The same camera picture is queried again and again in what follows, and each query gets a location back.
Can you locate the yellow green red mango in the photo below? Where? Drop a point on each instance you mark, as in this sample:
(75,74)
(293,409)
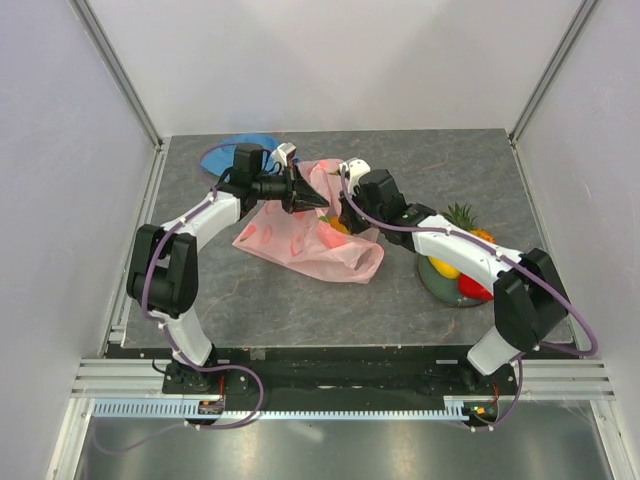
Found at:
(336,224)

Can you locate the dark round plate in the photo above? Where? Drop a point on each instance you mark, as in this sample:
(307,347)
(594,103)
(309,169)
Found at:
(444,289)

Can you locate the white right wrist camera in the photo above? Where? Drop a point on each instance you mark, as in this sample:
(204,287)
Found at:
(352,171)

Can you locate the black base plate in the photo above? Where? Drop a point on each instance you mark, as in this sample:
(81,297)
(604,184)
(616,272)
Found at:
(433,371)

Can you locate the yellow toy mango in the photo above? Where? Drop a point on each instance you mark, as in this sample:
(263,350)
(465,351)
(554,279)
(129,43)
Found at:
(444,269)

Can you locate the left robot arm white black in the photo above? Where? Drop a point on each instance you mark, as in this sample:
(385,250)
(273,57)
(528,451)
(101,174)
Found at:
(163,275)

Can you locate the blue bucket hat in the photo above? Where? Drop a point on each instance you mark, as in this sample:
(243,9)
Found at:
(217,159)

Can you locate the pink peach plastic bag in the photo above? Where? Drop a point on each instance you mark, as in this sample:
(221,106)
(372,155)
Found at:
(291,240)

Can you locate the toy pineapple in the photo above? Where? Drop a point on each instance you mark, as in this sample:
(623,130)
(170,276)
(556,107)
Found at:
(462,217)

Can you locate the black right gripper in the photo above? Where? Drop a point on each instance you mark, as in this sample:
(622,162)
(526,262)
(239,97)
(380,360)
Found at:
(346,218)

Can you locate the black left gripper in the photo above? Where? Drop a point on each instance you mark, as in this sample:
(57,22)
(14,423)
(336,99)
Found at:
(299,195)

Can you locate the left aluminium frame post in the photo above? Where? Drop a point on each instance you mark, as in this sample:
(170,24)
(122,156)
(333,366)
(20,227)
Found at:
(114,65)

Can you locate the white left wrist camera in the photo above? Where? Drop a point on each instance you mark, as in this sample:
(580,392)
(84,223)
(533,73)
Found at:
(284,154)

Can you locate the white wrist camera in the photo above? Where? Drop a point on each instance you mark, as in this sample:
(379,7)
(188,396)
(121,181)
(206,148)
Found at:
(284,154)
(352,171)

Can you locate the slotted cable duct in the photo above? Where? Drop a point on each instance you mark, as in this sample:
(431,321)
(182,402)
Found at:
(183,409)

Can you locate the right aluminium frame post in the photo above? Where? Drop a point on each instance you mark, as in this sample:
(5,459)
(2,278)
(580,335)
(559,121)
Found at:
(553,67)

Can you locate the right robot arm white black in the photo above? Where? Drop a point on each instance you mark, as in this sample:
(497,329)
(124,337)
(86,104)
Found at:
(529,299)

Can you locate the red toy bell pepper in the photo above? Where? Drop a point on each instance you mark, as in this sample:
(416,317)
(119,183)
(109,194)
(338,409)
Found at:
(469,288)

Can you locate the aluminium frame post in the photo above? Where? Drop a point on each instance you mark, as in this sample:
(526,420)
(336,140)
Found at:
(553,67)
(114,65)

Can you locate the toy peach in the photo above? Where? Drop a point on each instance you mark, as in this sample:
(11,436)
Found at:
(332,237)

